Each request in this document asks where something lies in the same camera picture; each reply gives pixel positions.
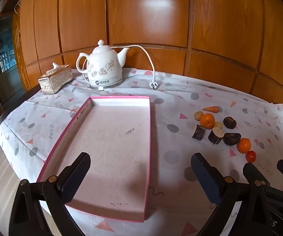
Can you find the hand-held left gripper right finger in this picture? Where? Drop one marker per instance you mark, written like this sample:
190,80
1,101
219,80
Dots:
207,177

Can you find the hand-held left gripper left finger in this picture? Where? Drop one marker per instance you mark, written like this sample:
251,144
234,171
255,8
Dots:
74,174

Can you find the small red tomato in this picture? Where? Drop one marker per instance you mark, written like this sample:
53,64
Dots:
251,156

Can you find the orange mandarin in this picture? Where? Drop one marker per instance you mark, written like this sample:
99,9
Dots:
207,121
244,145

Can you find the dark brown water chestnut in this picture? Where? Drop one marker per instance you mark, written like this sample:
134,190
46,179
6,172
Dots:
231,139
229,123

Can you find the pink shallow cardboard tray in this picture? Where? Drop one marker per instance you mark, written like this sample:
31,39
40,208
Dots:
112,140

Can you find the small round potato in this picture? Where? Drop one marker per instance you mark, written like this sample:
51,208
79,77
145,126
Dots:
218,125
198,115

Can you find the purple-skinned vegetable chunk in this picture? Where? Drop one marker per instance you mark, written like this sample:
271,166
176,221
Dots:
215,136
199,132

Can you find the white patterned tablecloth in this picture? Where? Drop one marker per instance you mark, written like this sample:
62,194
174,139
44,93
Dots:
175,137

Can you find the small orange carrot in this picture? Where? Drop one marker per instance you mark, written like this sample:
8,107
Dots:
212,109

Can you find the white floral electric kettle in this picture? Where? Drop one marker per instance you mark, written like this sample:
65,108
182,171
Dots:
102,66

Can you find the dark glass-panelled door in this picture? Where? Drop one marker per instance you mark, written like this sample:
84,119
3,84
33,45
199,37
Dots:
6,54

